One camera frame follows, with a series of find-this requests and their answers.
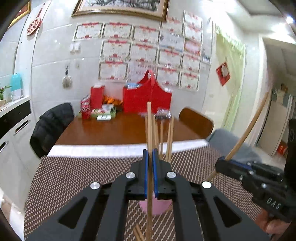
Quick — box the wooden chopstick four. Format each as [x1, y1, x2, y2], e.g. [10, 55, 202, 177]
[135, 224, 145, 241]

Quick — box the wooden chopstick three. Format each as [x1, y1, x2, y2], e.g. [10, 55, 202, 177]
[133, 227, 141, 241]

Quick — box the pink cylindrical cup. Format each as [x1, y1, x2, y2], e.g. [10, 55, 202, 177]
[138, 198, 172, 216]

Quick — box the wooden chopstick five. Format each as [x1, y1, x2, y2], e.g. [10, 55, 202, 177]
[206, 89, 272, 182]

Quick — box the wooden chopstick six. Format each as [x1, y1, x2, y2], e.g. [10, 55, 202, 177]
[165, 120, 171, 162]

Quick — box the wooden chopstick two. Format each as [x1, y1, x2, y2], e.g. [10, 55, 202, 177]
[169, 116, 174, 163]

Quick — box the wooden chopstick seven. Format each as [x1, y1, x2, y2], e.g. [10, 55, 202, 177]
[152, 116, 159, 150]

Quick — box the wooden chopstick one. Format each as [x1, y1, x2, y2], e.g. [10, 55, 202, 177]
[146, 101, 153, 241]

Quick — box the wooden chopstick eight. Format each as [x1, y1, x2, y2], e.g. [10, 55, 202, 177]
[159, 120, 164, 159]

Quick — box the wooden chopstick nine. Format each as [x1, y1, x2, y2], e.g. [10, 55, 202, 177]
[144, 115, 148, 148]

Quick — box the right hand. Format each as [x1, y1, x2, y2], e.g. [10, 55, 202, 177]
[255, 209, 295, 240]

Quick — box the brown polka dot tablecloth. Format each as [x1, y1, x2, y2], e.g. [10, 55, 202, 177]
[23, 145, 263, 241]

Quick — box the grey jacket on chair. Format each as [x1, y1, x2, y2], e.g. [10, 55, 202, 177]
[206, 128, 262, 164]

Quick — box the brown wooden chair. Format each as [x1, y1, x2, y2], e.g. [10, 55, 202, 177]
[179, 108, 214, 138]

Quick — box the white sideboard cabinet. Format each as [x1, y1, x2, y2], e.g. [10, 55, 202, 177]
[1, 97, 40, 211]

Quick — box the green tray with items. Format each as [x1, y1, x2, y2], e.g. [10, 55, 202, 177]
[77, 104, 116, 120]

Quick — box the black jacket on chair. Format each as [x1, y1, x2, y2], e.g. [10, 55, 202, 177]
[30, 103, 74, 158]

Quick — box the plastic bag on table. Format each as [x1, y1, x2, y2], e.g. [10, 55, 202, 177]
[154, 108, 171, 120]

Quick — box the red soda can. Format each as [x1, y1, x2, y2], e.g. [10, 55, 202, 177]
[80, 95, 91, 120]

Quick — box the red gift bag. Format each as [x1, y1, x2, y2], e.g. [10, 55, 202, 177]
[122, 70, 172, 113]

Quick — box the red box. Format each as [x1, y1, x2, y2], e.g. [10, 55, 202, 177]
[90, 85, 105, 109]

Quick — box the red diamond door decoration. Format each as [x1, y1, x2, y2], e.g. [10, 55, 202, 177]
[216, 61, 230, 86]

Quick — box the green door curtain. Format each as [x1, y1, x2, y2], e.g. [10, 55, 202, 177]
[215, 27, 246, 131]

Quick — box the potted green plant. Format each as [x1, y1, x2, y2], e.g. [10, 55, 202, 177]
[0, 85, 11, 107]

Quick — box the teal humidifier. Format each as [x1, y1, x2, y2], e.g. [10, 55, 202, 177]
[10, 73, 23, 101]

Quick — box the plum blossom framed painting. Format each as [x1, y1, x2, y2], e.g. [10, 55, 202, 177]
[71, 0, 169, 21]

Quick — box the gold framed red picture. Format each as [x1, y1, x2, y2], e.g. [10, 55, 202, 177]
[9, 1, 32, 28]

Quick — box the hanging wall brush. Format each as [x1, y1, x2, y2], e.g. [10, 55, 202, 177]
[62, 66, 72, 88]

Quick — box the red round wall ornament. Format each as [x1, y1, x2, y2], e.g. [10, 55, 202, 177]
[27, 8, 43, 36]

